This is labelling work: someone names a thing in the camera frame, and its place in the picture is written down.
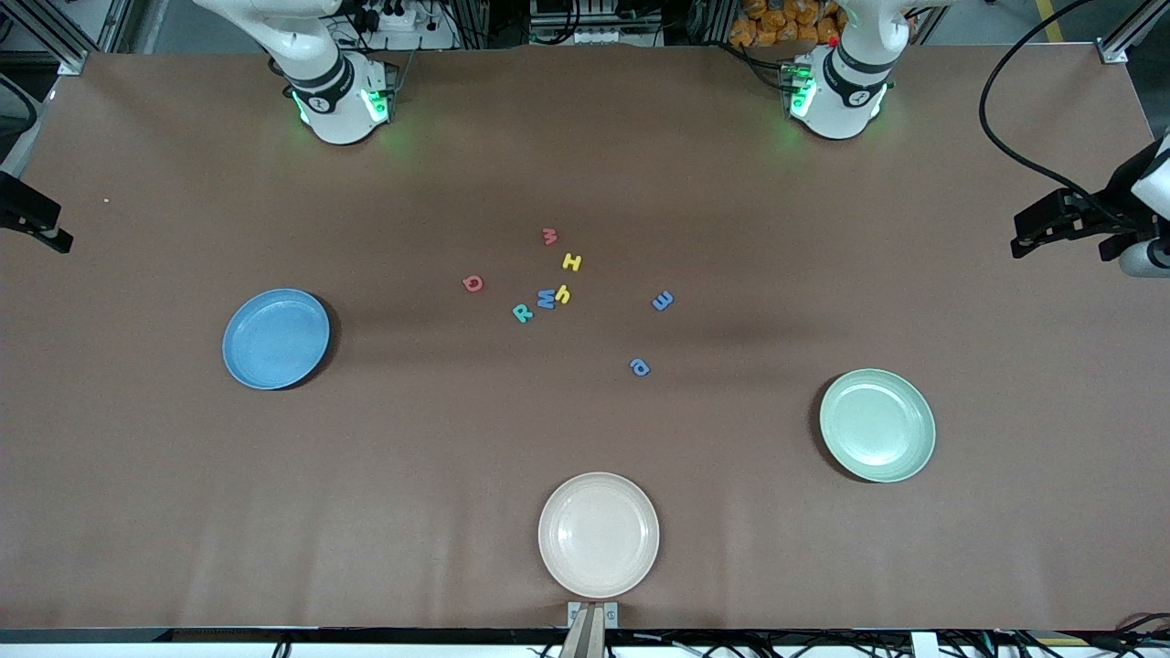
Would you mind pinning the aluminium frame post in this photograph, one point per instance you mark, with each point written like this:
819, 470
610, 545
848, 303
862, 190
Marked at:
1113, 50
73, 59

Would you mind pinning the white ventilated equipment box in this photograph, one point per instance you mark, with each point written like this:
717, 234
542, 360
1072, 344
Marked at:
594, 37

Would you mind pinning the light blue foam letter M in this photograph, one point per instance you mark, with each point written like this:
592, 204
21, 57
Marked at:
546, 300

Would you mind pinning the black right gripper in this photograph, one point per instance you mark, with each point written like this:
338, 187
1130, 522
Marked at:
18, 206

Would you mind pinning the blue plate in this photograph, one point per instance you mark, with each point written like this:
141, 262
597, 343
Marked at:
274, 338

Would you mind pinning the red foam letter G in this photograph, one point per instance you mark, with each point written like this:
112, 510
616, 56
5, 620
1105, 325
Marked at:
464, 283

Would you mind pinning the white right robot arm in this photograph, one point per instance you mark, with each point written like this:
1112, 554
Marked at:
338, 110

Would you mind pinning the green plate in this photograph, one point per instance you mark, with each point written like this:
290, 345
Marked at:
877, 425

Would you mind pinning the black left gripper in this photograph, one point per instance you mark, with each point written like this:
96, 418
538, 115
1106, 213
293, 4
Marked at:
1121, 194

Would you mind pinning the brown table cover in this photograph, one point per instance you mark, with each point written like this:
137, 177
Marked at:
585, 411

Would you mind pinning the teal foam letter R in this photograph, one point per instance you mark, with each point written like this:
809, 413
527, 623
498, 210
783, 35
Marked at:
522, 313

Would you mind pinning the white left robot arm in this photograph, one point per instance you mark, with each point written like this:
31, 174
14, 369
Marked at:
845, 100

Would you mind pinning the orange snack packets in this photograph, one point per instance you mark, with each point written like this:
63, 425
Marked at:
777, 23

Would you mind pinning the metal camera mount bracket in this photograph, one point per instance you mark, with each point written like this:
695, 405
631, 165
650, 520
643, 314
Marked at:
594, 631

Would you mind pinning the beige plate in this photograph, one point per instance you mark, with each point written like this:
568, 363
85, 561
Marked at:
599, 535

